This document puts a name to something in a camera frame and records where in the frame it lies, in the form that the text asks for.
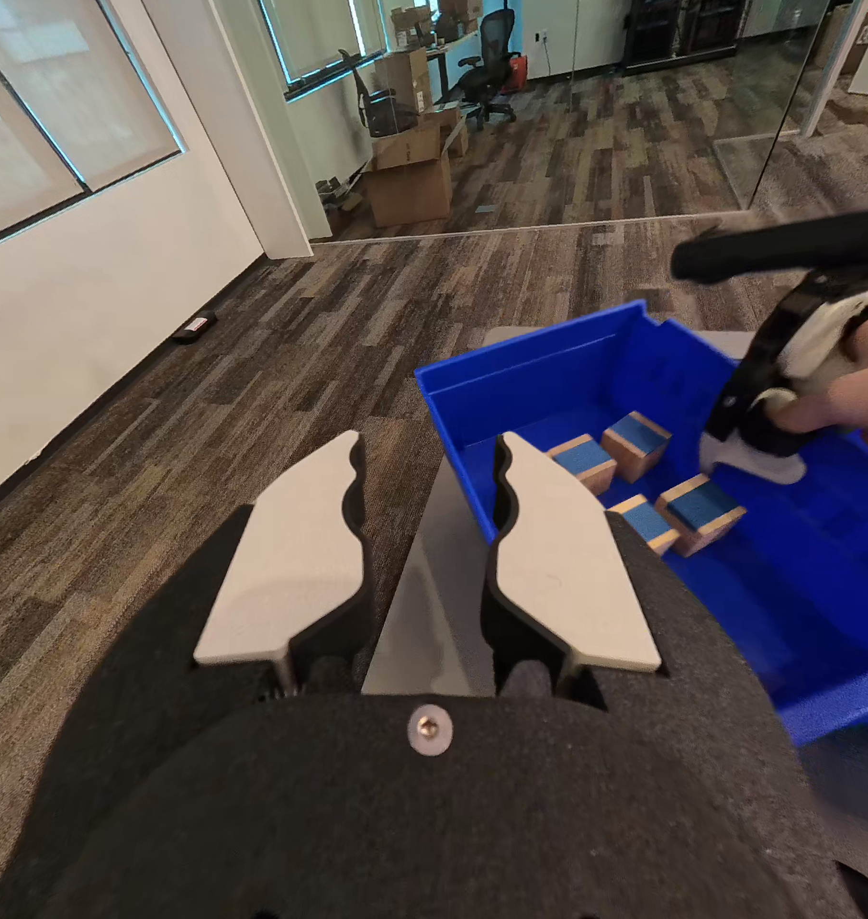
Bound small black floor device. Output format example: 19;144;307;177
170;310;219;345

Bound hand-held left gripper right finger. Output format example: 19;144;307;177
480;431;664;699

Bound wooden cube with blue stripe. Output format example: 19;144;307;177
608;494;682;557
655;474;748;558
547;434;619;496
601;411;674;484

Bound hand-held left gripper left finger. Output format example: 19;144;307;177
192;429;375;695

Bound blue plastic bin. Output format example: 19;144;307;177
414;299;868;749

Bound black office chair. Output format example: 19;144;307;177
457;9;523;132
337;49;418;139

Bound large cardboard box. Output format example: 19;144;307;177
364;153;454;229

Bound glass partition panel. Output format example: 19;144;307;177
570;0;837;216

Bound office desk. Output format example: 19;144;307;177
425;29;523;103

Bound person's right hand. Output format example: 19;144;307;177
771;303;868;455

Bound black cabinet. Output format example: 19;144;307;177
623;0;748;78

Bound stack of cardboard boxes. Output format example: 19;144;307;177
389;0;484;50

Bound window with white blind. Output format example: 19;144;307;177
258;0;389;99
0;0;189;251

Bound tall cardboard box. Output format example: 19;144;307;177
813;2;868;76

